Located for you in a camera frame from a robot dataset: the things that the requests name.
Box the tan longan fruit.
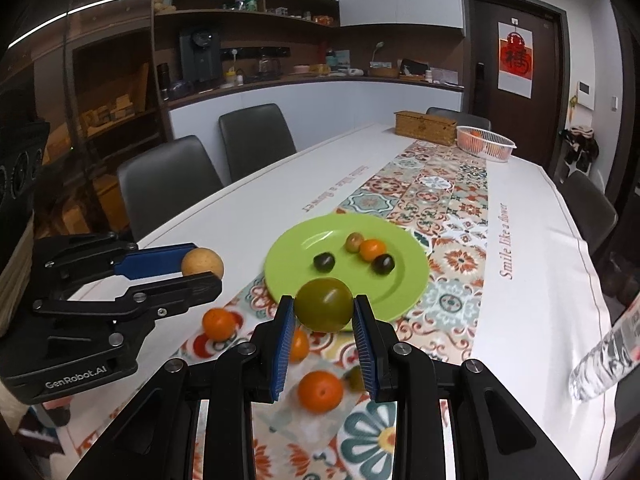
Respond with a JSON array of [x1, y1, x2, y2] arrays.
[[181, 247, 224, 278]]

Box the grey chair right side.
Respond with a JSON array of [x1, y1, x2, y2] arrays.
[[560, 170, 618, 256]]

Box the large orange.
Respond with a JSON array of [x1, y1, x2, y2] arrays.
[[297, 370, 344, 414]]

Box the dark plum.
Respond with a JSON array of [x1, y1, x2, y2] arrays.
[[314, 252, 335, 273], [371, 254, 395, 275]]

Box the patterned table runner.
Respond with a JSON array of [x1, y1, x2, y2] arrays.
[[172, 132, 488, 479]]

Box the green tomato on plate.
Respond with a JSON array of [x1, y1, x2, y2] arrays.
[[344, 232, 364, 254]]

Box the small green tomato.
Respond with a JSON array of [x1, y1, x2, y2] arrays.
[[343, 365, 367, 393]]

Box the dark wooden door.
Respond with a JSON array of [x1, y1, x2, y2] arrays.
[[463, 0, 570, 171]]

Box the round orange mandarin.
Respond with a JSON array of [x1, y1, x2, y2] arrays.
[[202, 308, 236, 342]]

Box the oval orange kumquat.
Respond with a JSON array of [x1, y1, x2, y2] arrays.
[[288, 327, 310, 363]]

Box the orange kumquat on plate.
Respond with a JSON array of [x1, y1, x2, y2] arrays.
[[358, 238, 386, 262]]

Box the white fruit basket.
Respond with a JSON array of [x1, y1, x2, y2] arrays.
[[457, 126, 516, 162]]

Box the large green tomato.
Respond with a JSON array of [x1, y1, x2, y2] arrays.
[[294, 278, 354, 333]]

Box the wicker tissue box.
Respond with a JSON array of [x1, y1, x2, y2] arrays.
[[395, 110, 457, 146]]

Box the clear water bottle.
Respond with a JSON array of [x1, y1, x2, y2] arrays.
[[568, 304, 639, 402]]

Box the green plate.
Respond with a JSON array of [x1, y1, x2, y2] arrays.
[[264, 212, 430, 322]]

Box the red poster on door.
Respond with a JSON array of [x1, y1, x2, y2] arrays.
[[497, 18, 534, 99]]

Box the grey chair near left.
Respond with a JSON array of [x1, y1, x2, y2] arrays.
[[117, 136, 222, 240]]

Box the black coffee machine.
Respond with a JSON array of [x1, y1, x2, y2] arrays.
[[180, 32, 222, 90]]

